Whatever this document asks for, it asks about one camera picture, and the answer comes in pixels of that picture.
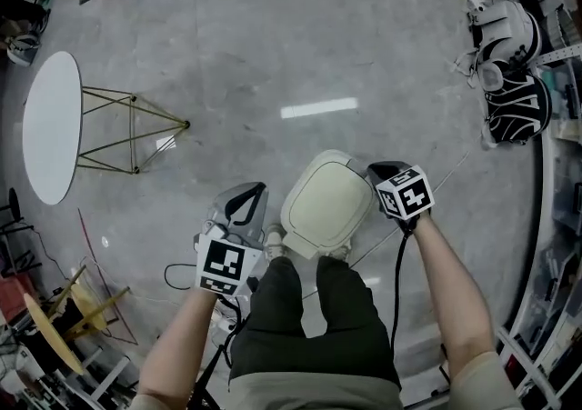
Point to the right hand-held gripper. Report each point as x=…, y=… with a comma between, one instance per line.
x=407, y=194

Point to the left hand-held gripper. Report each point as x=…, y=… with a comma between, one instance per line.
x=223, y=262

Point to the cream plastic trash bin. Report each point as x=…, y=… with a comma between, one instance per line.
x=327, y=208

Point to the person's left forearm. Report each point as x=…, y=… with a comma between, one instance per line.
x=182, y=344

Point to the person's right forearm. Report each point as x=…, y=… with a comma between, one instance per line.
x=454, y=290

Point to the person's left shoe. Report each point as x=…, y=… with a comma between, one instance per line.
x=274, y=240

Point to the person's shoe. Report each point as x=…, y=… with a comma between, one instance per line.
x=341, y=251
x=274, y=240

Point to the person's right shoe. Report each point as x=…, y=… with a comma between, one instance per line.
x=341, y=251

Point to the person's dark trousers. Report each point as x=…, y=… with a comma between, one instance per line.
x=282, y=331

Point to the thin red pole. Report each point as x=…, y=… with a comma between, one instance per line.
x=97, y=272

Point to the black backpack white stripes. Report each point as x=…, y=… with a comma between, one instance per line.
x=523, y=110

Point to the small wooden stool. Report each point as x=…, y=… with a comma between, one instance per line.
x=88, y=308

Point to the row of clear storage bins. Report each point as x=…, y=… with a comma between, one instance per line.
x=564, y=149

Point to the white metal shelf rack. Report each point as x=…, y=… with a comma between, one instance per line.
x=559, y=217

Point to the person's beige shirt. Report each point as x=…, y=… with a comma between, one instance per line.
x=318, y=394

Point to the white round table gold legs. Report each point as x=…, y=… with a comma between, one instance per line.
x=52, y=126

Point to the black metal stool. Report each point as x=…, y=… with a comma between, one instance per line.
x=13, y=212

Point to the red fabric seat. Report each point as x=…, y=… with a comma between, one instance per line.
x=11, y=299

